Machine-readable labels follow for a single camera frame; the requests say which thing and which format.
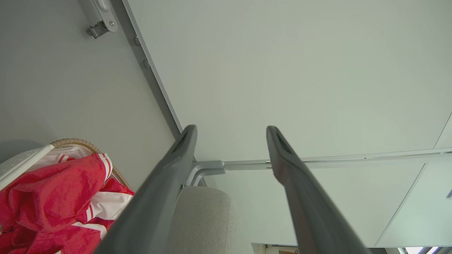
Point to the white basket with rattan rim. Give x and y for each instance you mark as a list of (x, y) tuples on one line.
[(21, 164)]

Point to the grey partition foot bracket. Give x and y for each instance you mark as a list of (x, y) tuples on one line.
[(208, 167)]

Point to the grey upholstered ottoman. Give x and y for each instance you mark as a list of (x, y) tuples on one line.
[(204, 222)]

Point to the white basket liner cloth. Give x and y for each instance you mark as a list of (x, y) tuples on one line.
[(67, 152)]

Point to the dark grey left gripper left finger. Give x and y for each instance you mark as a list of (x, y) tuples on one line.
[(159, 197)]

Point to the red jacket with striped cuffs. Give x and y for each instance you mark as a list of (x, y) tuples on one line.
[(53, 190)]

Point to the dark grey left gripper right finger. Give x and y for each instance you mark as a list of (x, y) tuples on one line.
[(310, 211)]

